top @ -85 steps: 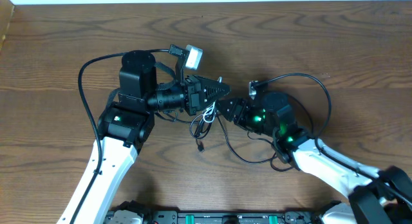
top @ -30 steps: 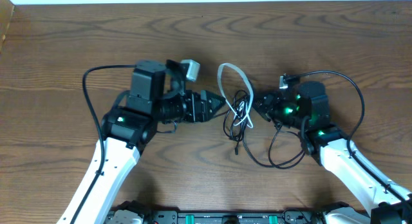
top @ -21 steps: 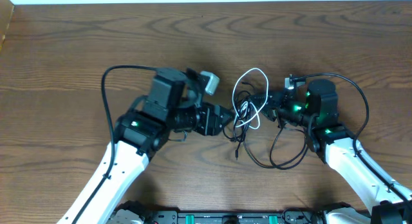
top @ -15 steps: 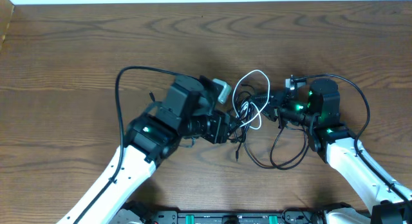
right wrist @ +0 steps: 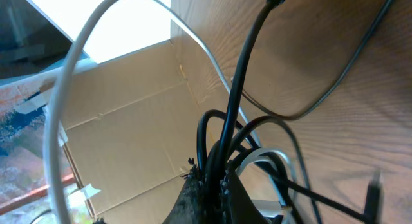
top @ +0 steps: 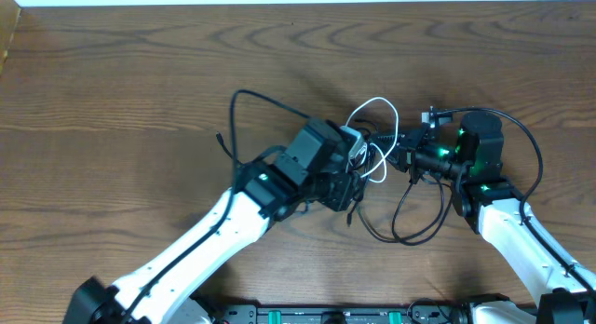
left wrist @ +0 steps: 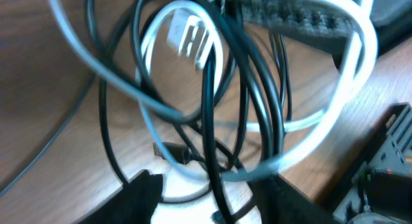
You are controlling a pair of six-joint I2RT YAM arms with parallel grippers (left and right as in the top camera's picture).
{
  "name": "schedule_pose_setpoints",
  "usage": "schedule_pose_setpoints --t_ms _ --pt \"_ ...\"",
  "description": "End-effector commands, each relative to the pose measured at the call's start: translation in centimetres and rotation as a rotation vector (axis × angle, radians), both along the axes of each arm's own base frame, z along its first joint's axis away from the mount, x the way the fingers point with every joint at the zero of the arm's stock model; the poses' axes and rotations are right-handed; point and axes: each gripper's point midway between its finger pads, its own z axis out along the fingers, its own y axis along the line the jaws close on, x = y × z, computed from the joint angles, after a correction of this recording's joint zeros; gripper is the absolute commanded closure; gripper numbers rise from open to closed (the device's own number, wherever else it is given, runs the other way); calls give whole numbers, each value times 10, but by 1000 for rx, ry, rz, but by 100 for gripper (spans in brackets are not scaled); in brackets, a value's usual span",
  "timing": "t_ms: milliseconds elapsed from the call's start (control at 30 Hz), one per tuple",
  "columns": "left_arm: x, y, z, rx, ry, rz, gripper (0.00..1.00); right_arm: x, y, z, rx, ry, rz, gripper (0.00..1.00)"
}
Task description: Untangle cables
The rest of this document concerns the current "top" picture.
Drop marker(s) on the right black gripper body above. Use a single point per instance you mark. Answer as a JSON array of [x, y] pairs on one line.
[[412, 158]]

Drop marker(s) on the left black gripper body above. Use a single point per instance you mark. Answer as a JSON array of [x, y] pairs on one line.
[[347, 194]]

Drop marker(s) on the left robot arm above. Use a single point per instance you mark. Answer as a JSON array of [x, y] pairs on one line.
[[267, 190]]

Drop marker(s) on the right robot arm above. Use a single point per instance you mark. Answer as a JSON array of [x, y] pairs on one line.
[[562, 288]]

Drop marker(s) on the cardboard panel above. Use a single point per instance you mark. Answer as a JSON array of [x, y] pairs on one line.
[[9, 18]]

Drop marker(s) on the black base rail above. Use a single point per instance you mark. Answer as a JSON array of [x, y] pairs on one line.
[[424, 312]]

